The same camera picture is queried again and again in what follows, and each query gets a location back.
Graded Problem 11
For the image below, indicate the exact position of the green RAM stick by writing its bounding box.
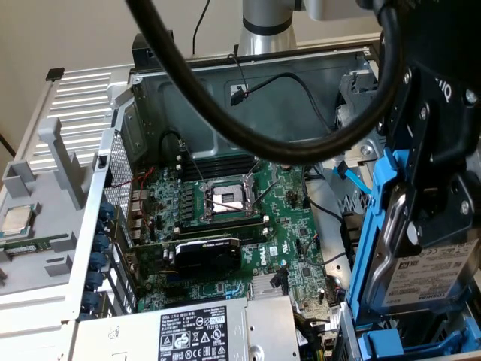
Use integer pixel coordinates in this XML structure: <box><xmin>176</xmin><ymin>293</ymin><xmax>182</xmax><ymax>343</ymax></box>
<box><xmin>0</xmin><ymin>237</ymin><xmax>53</xmax><ymax>257</ymax></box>

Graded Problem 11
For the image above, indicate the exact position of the silver socket cover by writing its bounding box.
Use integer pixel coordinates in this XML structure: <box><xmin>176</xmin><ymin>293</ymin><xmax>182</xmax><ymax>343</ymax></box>
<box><xmin>246</xmin><ymin>159</ymin><xmax>280</xmax><ymax>186</ymax></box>

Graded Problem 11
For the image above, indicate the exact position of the silver power supply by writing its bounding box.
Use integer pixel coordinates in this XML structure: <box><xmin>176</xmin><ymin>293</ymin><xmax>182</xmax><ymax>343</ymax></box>
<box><xmin>74</xmin><ymin>294</ymin><xmax>301</xmax><ymax>361</ymax></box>

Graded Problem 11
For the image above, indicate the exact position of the black wire loop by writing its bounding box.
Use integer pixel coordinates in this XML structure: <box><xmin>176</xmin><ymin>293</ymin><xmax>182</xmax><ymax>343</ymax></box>
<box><xmin>159</xmin><ymin>129</ymin><xmax>189</xmax><ymax>155</ymax></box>

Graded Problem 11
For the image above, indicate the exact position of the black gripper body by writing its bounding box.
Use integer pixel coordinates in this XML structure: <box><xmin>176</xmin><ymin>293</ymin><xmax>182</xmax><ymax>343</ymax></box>
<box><xmin>401</xmin><ymin>0</ymin><xmax>481</xmax><ymax>177</ymax></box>

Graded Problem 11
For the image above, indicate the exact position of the black wire with angled plug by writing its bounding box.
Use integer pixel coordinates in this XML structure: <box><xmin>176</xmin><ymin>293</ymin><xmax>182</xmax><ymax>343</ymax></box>
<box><xmin>271</xmin><ymin>267</ymin><xmax>290</xmax><ymax>298</ymax></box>

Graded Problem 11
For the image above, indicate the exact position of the sleeved power wire bundle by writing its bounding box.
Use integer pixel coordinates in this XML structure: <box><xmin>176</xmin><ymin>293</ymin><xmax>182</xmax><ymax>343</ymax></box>
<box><xmin>294</xmin><ymin>310</ymin><xmax>330</xmax><ymax>361</ymax></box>

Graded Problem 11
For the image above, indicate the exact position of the thin black cable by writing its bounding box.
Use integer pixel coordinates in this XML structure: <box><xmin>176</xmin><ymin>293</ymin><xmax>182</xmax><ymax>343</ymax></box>
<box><xmin>192</xmin><ymin>0</ymin><xmax>212</xmax><ymax>57</ymax></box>

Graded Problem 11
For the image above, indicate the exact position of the silver chipset heatsink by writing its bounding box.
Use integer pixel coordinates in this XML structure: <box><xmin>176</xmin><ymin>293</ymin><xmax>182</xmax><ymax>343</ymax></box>
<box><xmin>250</xmin><ymin>275</ymin><xmax>289</xmax><ymax>301</ymax></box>

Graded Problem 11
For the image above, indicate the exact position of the thin black wire red plug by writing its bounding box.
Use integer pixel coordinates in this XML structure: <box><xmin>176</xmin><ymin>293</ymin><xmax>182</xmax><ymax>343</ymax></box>
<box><xmin>298</xmin><ymin>232</ymin><xmax>321</xmax><ymax>264</ymax></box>

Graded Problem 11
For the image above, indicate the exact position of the grey open PC case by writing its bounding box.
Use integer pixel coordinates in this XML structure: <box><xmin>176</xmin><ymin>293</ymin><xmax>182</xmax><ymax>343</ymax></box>
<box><xmin>61</xmin><ymin>38</ymin><xmax>481</xmax><ymax>361</ymax></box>

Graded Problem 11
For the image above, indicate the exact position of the grey parts rack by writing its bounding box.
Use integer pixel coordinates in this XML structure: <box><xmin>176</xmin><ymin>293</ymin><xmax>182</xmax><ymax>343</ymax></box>
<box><xmin>0</xmin><ymin>117</ymin><xmax>97</xmax><ymax>299</ymax></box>

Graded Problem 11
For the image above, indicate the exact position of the silver CPU chip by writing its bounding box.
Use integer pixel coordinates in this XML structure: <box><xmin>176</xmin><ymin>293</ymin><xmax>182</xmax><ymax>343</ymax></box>
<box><xmin>0</xmin><ymin>205</ymin><xmax>38</xmax><ymax>241</ymax></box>

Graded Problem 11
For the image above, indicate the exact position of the thin metal locking lever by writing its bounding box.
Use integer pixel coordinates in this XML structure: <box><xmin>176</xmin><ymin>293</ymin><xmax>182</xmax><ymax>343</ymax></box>
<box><xmin>250</xmin><ymin>178</ymin><xmax>281</xmax><ymax>208</ymax></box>
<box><xmin>179</xmin><ymin>139</ymin><xmax>207</xmax><ymax>186</ymax></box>

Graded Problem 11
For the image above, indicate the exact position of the grey disk bay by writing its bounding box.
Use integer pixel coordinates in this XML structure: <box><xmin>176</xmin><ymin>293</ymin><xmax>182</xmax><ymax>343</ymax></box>
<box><xmin>336</xmin><ymin>293</ymin><xmax>481</xmax><ymax>361</ymax></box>

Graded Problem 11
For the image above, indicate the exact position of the thin black red-ended wire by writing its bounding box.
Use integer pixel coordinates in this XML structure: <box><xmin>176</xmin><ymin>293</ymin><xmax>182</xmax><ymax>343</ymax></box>
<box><xmin>227</xmin><ymin>52</ymin><xmax>251</xmax><ymax>98</ymax></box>

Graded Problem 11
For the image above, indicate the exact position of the black block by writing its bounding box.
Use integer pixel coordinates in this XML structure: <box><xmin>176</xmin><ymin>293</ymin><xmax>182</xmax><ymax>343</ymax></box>
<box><xmin>131</xmin><ymin>32</ymin><xmax>177</xmax><ymax>71</ymax></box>

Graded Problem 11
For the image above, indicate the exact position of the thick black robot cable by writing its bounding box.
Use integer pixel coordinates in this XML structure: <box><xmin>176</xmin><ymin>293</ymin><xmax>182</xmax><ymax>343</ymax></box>
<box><xmin>125</xmin><ymin>0</ymin><xmax>407</xmax><ymax>167</ymax></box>

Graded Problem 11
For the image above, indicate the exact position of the black wire with flat plug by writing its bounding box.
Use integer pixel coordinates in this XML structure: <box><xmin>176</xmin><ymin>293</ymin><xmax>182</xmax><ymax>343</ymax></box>
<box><xmin>228</xmin><ymin>73</ymin><xmax>335</xmax><ymax>132</ymax></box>

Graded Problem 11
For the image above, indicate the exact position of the black graphics card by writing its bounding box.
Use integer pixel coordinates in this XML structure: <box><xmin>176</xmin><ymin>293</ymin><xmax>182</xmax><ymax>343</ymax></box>
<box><xmin>123</xmin><ymin>235</ymin><xmax>244</xmax><ymax>281</ymax></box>

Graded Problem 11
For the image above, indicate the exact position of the blue disk carrier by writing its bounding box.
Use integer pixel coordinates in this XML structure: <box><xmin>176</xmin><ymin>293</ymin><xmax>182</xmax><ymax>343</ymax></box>
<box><xmin>356</xmin><ymin>326</ymin><xmax>481</xmax><ymax>358</ymax></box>

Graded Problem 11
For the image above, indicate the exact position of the CPU socket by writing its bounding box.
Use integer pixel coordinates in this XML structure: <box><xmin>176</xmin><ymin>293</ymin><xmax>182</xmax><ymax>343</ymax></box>
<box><xmin>201</xmin><ymin>178</ymin><xmax>263</xmax><ymax>223</ymax></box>

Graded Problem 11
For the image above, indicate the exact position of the long black wire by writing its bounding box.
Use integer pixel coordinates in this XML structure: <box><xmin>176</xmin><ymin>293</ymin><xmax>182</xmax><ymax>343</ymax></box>
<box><xmin>300</xmin><ymin>165</ymin><xmax>345</xmax><ymax>223</ymax></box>

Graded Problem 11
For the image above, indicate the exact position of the hard disk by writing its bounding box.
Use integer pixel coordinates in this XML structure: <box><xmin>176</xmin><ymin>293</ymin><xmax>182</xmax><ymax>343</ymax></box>
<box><xmin>344</xmin><ymin>148</ymin><xmax>481</xmax><ymax>329</ymax></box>

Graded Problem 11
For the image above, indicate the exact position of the black RAM slot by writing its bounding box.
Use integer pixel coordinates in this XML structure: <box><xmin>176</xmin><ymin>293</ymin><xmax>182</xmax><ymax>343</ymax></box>
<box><xmin>175</xmin><ymin>214</ymin><xmax>270</xmax><ymax>226</ymax></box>
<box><xmin>182</xmin><ymin>170</ymin><xmax>251</xmax><ymax>180</ymax></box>
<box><xmin>186</xmin><ymin>157</ymin><xmax>256</xmax><ymax>165</ymax></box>
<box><xmin>183</xmin><ymin>164</ymin><xmax>255</xmax><ymax>172</ymax></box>

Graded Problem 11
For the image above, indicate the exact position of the black plastic fan shroud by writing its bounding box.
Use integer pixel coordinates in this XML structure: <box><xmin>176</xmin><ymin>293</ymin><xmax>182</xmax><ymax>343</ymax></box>
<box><xmin>339</xmin><ymin>211</ymin><xmax>358</xmax><ymax>265</ymax></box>

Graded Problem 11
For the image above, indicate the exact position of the silver drive cage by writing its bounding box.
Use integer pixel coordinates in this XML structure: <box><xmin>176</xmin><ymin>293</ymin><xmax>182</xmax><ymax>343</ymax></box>
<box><xmin>314</xmin><ymin>70</ymin><xmax>383</xmax><ymax>206</ymax></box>

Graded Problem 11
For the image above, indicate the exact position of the blue SATA wire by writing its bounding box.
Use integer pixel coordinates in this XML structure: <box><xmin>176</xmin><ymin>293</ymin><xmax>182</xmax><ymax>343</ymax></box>
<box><xmin>332</xmin><ymin>162</ymin><xmax>375</xmax><ymax>197</ymax></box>

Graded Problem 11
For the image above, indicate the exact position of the green Dell motherboard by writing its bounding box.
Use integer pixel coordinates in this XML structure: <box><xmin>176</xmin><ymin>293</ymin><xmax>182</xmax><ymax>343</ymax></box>
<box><xmin>126</xmin><ymin>150</ymin><xmax>343</xmax><ymax>332</ymax></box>

